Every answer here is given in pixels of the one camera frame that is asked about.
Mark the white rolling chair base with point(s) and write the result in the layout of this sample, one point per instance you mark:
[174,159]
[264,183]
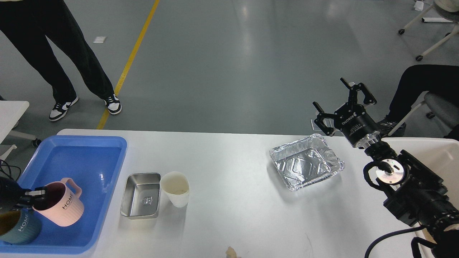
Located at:
[448,13]

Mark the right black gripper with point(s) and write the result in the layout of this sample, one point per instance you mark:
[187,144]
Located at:
[352,118]

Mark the blue plastic tray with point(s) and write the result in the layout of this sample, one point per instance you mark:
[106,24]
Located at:
[94,163]

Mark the teal ribbed mug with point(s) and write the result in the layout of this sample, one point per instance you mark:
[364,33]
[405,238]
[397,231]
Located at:
[19,227]

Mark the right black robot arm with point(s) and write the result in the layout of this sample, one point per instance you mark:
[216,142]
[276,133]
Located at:
[415,194]

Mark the stainless steel rectangular container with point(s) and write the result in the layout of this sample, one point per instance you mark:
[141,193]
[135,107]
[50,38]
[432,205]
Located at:
[141,196]

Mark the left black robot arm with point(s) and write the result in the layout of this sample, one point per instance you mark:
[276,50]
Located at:
[3,194]

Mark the seated person black trousers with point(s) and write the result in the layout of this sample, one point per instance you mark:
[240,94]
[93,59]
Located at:
[439,79]

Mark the crumpled paper scrap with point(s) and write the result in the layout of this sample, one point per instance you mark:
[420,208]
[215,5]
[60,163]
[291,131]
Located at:
[231,253]

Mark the white plastic bin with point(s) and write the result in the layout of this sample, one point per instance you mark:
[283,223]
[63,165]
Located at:
[442,157]

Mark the white paper cup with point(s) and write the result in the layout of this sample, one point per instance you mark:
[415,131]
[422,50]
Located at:
[176,186]

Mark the pink ribbed mug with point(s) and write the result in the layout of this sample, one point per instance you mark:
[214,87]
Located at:
[62,204]

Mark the aluminium foil tray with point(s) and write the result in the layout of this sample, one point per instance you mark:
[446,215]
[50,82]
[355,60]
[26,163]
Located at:
[305,162]

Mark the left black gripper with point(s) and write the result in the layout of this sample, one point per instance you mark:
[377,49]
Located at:
[18,198]

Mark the white paper scrap on floor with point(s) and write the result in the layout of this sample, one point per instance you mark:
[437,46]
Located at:
[99,39]

